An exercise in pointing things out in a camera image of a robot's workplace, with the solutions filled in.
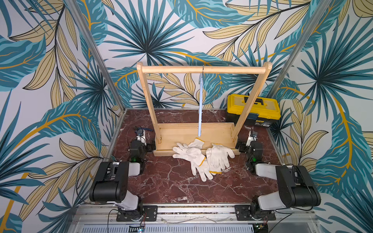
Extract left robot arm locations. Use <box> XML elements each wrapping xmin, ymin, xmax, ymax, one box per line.
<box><xmin>89</xmin><ymin>140</ymin><xmax>156</xmax><ymax>214</ymax></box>

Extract white glove back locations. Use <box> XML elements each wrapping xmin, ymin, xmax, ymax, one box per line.
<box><xmin>188</xmin><ymin>138</ymin><xmax>205</xmax><ymax>149</ymax></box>

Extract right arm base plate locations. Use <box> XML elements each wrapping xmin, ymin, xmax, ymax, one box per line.
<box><xmin>234</xmin><ymin>205</ymin><xmax>276</xmax><ymax>221</ymax></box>

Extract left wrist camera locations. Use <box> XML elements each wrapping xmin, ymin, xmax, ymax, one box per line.
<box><xmin>136</xmin><ymin>129</ymin><xmax>147</xmax><ymax>145</ymax></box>

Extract light blue clip hanger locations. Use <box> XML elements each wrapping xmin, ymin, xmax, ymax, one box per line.
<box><xmin>198</xmin><ymin>66</ymin><xmax>204</xmax><ymax>137</ymax></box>

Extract white glove bottom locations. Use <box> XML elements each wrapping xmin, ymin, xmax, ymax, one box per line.
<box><xmin>190</xmin><ymin>158</ymin><xmax>221</xmax><ymax>182</ymax></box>

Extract wooden hanging rack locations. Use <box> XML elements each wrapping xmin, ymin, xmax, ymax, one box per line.
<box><xmin>137</xmin><ymin>62</ymin><xmax>273</xmax><ymax>156</ymax></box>

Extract yellow black toolbox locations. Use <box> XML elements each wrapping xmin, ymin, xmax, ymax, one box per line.
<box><xmin>226</xmin><ymin>94</ymin><xmax>281</xmax><ymax>128</ymax></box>

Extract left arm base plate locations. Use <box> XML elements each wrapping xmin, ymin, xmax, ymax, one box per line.
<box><xmin>116</xmin><ymin>205</ymin><xmax>158</xmax><ymax>222</ymax></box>

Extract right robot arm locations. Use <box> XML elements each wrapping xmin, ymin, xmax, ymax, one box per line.
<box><xmin>235</xmin><ymin>141</ymin><xmax>321</xmax><ymax>221</ymax></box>

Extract blue handled pliers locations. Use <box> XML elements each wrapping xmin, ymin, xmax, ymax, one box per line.
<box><xmin>135</xmin><ymin>127</ymin><xmax>154</xmax><ymax>132</ymax></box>

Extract white glove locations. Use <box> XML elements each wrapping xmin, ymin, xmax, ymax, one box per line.
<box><xmin>206</xmin><ymin>144</ymin><xmax>235</xmax><ymax>174</ymax></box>
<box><xmin>190</xmin><ymin>158</ymin><xmax>221</xmax><ymax>182</ymax></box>
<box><xmin>188</xmin><ymin>138</ymin><xmax>205</xmax><ymax>149</ymax></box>
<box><xmin>172</xmin><ymin>143</ymin><xmax>206</xmax><ymax>166</ymax></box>

